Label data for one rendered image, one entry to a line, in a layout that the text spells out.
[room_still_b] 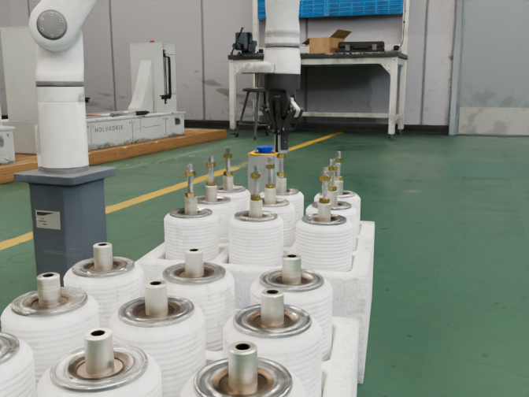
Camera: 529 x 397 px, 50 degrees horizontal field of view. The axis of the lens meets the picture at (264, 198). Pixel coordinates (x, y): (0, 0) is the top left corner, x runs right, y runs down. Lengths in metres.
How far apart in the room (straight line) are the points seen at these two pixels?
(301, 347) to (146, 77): 4.12
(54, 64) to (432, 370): 0.92
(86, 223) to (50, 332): 0.63
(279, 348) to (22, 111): 3.21
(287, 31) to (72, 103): 0.45
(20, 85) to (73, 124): 2.43
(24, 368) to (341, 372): 0.31
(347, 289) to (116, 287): 0.38
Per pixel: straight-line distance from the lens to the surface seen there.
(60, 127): 1.20
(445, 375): 1.03
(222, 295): 0.66
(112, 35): 7.20
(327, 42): 5.55
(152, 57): 4.61
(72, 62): 1.24
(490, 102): 5.87
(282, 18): 1.16
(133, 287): 0.71
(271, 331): 0.53
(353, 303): 0.92
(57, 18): 1.18
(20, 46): 3.61
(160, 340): 0.55
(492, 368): 1.08
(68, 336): 0.61
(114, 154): 3.76
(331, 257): 0.93
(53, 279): 0.62
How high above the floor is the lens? 0.47
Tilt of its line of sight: 11 degrees down
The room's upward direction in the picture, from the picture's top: straight up
